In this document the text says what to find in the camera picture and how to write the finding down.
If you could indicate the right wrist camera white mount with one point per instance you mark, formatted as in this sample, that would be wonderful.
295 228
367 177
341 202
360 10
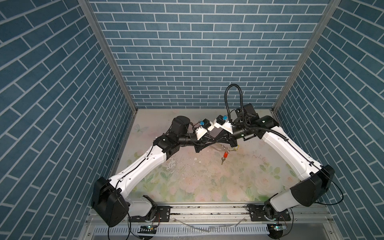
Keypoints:
224 123

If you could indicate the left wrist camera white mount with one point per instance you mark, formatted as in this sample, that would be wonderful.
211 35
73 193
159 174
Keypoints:
205 127

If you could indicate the key with yellow tag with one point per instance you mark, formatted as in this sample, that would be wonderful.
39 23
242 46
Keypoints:
235 149

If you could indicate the corner aluminium post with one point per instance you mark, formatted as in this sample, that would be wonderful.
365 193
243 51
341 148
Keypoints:
95 26
318 30

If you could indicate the green circuit board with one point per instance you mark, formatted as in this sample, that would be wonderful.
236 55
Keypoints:
276 228
147 230

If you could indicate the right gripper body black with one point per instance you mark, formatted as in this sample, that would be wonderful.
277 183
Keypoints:
230 138

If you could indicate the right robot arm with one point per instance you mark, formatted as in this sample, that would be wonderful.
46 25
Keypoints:
315 178

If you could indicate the key with red tag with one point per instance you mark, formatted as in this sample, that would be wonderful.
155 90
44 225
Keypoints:
224 157

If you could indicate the right corner aluminium post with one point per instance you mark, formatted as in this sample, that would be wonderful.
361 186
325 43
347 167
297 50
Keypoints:
318 30

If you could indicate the left corner aluminium post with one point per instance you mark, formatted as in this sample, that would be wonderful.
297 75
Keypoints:
95 26

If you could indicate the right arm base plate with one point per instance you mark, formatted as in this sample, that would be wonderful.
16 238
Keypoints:
259 213

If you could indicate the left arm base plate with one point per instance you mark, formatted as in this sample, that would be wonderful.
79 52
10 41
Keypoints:
160 214

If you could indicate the white slotted cable duct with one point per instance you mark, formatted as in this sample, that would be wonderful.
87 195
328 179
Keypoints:
181 230

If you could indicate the left green circuit board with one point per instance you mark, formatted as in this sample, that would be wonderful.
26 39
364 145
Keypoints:
147 230

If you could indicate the right green circuit board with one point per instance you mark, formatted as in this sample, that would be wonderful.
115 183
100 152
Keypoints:
276 228

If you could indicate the aluminium front rail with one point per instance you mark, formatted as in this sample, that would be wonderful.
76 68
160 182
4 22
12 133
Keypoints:
313 223

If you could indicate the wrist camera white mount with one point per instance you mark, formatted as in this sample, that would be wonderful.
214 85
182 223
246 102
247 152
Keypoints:
205 127
224 123

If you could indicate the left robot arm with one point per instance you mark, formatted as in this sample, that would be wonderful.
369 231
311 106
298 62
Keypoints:
110 196

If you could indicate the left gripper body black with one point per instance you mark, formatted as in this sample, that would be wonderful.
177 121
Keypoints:
198 144

